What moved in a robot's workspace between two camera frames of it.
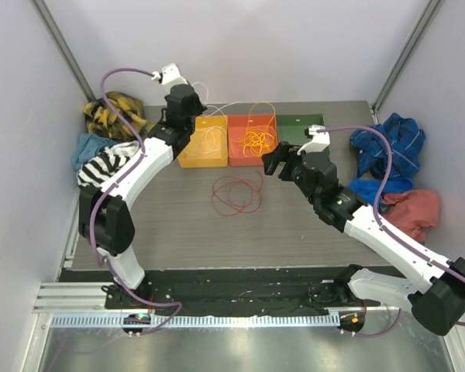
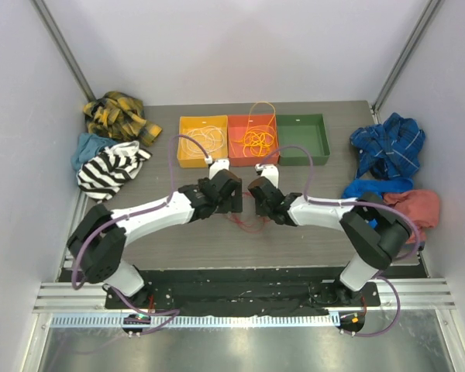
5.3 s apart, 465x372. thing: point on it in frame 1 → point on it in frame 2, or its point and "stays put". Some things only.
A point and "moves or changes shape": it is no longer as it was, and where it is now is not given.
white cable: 209,129 moves or changes shape
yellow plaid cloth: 101,120 stays put
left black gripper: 199,108 → 234,203
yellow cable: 260,133 stays put
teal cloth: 88,147 stays put
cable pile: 236,204 moves or changes shape
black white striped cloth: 98,169 stays put
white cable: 207,98 moves or changes shape
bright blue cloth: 369,190 stays put
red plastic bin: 249,137 stays put
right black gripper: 273,160 → 260,211
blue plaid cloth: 407,140 stays put
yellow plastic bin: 208,146 stays put
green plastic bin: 291,128 stays put
